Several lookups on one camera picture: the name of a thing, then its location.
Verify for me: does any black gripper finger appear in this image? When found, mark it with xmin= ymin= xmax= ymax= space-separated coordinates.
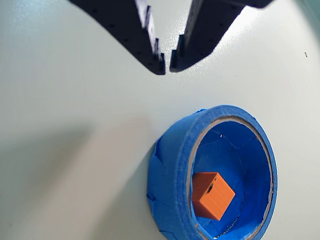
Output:
xmin=68 ymin=0 xmax=167 ymax=76
xmin=168 ymin=0 xmax=274 ymax=74

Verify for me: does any orange cube block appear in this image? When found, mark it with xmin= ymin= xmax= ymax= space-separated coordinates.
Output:
xmin=191 ymin=171 xmax=237 ymax=222

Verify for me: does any blue tape roll bin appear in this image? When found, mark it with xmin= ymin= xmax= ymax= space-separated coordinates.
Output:
xmin=145 ymin=104 xmax=279 ymax=240

